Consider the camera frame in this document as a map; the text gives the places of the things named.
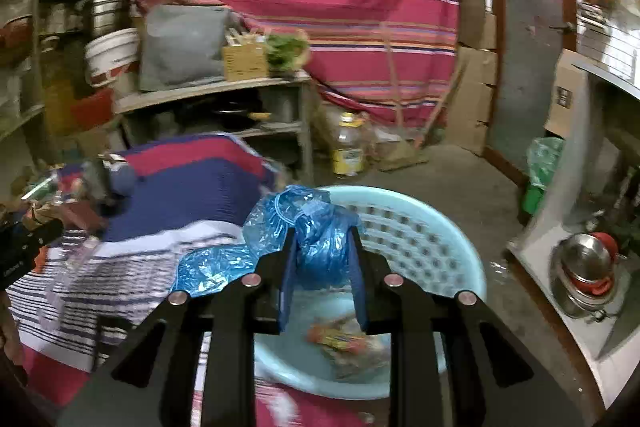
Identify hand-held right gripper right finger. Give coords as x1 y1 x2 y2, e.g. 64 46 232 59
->
347 227 586 427

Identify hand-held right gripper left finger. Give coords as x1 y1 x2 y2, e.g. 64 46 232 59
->
57 227 301 427

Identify blue plastic bag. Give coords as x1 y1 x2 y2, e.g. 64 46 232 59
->
175 186 363 299

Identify light blue plastic basket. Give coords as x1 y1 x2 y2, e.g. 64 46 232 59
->
242 186 488 400

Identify orange snack wrapper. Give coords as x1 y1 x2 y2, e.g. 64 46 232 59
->
307 314 392 380

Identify large jar with silver lid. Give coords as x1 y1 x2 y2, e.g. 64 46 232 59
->
59 153 137 228

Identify small cooking oil bottle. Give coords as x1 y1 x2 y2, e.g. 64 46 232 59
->
332 113 369 178

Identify striped tablecloth table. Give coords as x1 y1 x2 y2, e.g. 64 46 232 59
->
10 134 301 427

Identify red plastic tray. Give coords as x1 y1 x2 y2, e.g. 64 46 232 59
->
69 88 117 128

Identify black frying pan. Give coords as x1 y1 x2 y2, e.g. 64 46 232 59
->
212 104 272 131

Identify green plastic bin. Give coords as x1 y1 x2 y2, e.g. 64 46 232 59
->
522 184 551 216

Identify grey two-tier table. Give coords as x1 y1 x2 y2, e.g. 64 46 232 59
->
115 71 317 188

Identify white plastic bucket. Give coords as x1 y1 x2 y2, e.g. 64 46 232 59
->
84 28 141 88

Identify stacked steel pots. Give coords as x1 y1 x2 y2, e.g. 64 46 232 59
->
550 231 622 322

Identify green plastic bag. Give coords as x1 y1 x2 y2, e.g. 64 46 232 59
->
526 137 566 188

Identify yellow perforated box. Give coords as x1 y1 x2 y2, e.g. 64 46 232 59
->
222 32 268 82

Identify white cabinet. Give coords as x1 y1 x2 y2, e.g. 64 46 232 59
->
506 57 640 360

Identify green leafy vegetables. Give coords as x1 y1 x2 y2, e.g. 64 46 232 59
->
265 31 311 72

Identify stack of cardboard boxes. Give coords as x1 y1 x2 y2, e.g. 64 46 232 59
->
444 0 501 156

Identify steel cooking pot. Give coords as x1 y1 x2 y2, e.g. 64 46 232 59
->
82 0 132 38

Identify grey fabric bag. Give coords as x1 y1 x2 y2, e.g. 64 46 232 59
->
139 4 242 92

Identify printed cardboard box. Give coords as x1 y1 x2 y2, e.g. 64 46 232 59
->
544 49 596 138

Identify red striped hanging cloth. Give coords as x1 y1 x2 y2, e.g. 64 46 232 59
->
122 0 461 128

